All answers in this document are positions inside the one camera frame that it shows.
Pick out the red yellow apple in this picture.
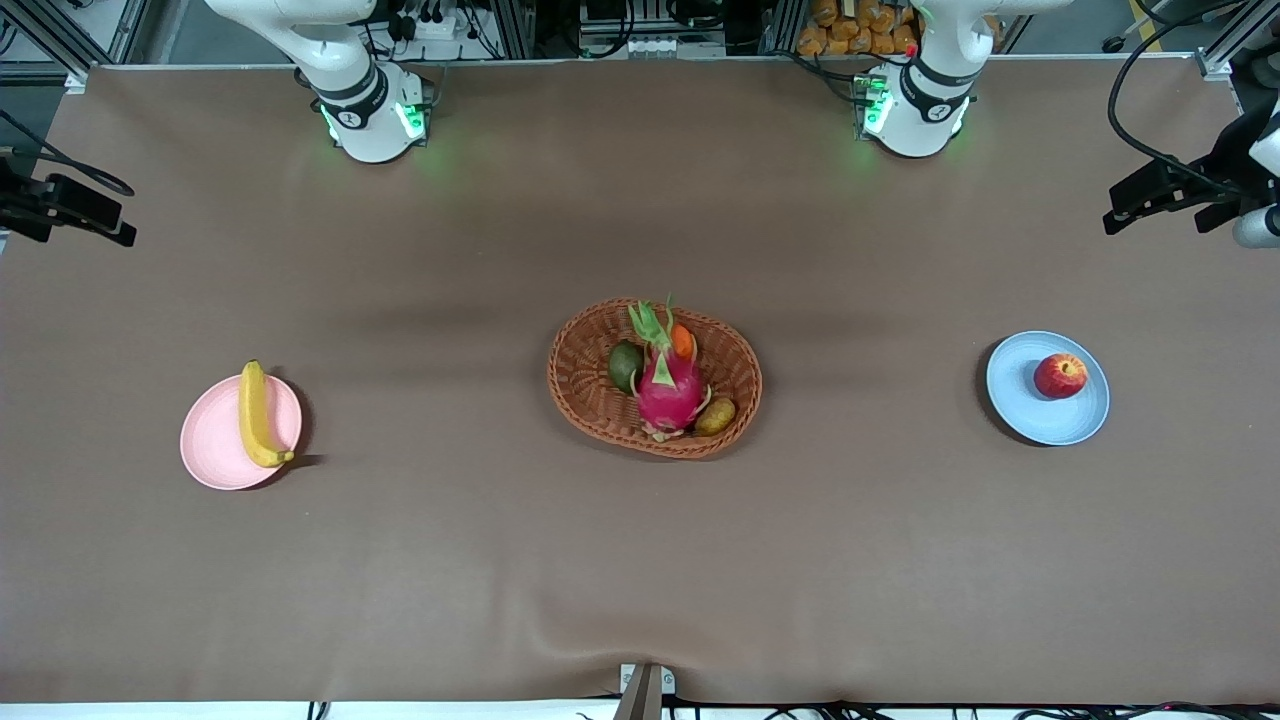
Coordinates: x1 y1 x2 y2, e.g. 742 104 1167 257
1034 353 1089 400

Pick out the yellow banana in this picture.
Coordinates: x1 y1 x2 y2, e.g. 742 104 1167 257
239 360 296 469

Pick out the light blue round plate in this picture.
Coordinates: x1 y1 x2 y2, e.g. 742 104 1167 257
986 331 1111 447

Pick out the pink round plate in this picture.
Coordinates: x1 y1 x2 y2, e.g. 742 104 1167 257
180 374 304 491

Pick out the orange snack packages pile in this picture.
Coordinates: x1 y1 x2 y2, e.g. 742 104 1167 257
797 0 921 58

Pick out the white power strip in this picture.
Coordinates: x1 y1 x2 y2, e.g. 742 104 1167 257
395 8 483 43

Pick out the magenta dragon fruit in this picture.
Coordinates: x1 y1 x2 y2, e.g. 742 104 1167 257
628 295 713 443

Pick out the brown wicker basket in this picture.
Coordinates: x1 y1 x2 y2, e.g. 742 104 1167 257
547 297 763 460

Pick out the green avocado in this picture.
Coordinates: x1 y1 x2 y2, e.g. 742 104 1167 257
608 340 646 396

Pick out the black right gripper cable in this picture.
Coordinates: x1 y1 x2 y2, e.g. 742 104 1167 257
0 108 136 197

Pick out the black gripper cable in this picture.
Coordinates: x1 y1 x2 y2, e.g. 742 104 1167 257
0 108 136 197
1107 0 1241 191

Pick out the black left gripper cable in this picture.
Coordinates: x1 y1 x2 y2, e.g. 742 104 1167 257
1107 0 1241 191

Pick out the aluminium frame profile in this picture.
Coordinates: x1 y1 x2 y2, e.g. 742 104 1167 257
0 0 113 83
1195 0 1280 83

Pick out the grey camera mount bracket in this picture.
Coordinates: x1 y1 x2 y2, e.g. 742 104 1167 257
620 663 676 720

